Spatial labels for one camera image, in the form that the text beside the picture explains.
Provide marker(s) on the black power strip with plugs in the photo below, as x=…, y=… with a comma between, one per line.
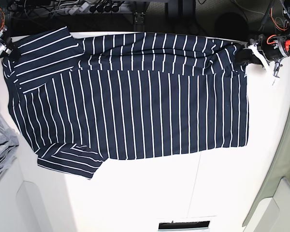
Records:
x=87, y=7

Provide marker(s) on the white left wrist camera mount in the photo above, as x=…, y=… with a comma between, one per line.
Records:
x=272, y=74

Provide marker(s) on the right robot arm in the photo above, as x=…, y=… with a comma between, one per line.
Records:
x=2, y=24

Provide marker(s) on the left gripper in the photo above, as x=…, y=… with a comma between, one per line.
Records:
x=273, y=48

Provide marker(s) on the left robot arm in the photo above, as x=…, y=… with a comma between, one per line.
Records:
x=270, y=26

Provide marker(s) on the grey cloth pile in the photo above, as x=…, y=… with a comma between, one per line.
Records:
x=8, y=145

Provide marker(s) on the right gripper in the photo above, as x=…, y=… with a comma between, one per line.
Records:
x=6, y=46

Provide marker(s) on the navy white striped t-shirt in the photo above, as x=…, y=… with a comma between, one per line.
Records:
x=80, y=102

